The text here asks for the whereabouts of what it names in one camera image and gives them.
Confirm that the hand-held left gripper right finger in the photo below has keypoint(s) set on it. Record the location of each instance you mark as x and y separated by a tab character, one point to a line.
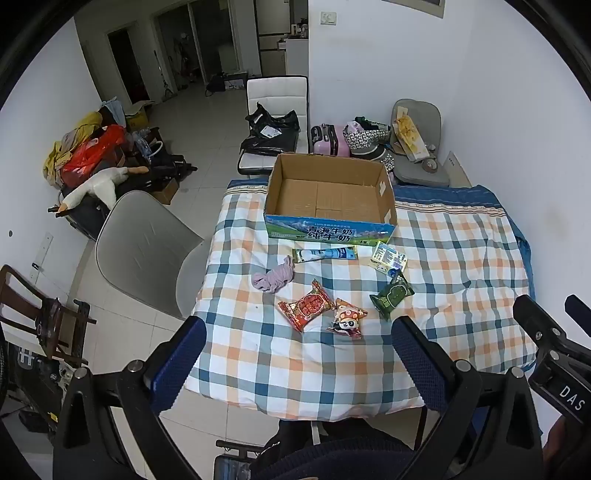
418	364

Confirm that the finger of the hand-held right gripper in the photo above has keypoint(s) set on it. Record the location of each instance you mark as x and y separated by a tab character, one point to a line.
579	314
535	321

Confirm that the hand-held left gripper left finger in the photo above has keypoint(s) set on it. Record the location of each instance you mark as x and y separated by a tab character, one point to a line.
180	364

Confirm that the green snack packet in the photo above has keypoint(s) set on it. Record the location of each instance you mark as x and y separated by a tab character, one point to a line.
391	295

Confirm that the cartoon print snack packet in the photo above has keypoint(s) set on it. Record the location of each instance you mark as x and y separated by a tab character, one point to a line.
347	318

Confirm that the white blue tissue packet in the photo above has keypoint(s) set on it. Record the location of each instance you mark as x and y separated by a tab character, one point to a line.
388	257

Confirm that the red snack packet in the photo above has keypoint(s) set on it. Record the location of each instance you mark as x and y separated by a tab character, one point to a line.
307	305

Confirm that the purple cloth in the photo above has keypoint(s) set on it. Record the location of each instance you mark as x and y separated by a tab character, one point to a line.
274	278

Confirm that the blue white tube packet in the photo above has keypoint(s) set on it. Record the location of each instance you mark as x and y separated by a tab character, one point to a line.
323	254

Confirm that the plaid blanket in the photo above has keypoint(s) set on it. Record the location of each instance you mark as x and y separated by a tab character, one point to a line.
277	360

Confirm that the person's dark clothed legs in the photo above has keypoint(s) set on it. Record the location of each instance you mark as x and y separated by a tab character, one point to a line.
332	452

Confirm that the grey plastic chair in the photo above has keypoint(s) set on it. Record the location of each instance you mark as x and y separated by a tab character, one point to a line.
143	244

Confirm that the dark wooden chair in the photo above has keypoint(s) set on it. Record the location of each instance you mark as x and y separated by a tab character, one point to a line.
46	318

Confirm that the small brown cardboard box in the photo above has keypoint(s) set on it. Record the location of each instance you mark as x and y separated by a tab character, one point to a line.
167	191

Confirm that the black luggage pile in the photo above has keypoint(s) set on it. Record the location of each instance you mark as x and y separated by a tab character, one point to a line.
87	217

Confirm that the tape roll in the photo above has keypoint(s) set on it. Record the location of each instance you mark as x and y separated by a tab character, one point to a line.
431	165

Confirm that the white goose plush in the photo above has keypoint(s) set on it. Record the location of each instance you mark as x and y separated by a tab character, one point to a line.
104	184

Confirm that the pack of plastic bottles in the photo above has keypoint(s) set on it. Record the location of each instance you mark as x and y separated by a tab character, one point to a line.
143	143

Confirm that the red plastic bag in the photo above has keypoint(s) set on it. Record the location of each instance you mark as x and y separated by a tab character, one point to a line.
90	154

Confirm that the patterned tote bag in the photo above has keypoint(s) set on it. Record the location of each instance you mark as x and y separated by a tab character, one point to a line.
367	141

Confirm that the grey office chair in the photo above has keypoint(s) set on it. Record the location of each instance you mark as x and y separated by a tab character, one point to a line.
425	115

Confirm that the pink suitcase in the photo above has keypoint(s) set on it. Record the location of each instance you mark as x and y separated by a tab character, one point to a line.
330	141

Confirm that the yellow cardboard box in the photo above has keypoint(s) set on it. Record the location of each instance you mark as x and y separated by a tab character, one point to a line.
138	121

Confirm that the black plastic bag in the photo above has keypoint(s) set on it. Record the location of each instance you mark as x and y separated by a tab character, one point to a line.
270	131

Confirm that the yellow cloth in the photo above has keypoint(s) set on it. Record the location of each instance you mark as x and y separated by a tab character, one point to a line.
83	127

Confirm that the light blue cloth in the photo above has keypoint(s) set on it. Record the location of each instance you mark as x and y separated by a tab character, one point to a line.
114	110

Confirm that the black floor bag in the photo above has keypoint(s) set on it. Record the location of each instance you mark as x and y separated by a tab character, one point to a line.
214	84

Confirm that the white padded chair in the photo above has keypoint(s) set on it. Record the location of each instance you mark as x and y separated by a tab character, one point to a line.
277	90

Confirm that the wall switch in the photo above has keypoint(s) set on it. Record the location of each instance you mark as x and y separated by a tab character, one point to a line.
328	18

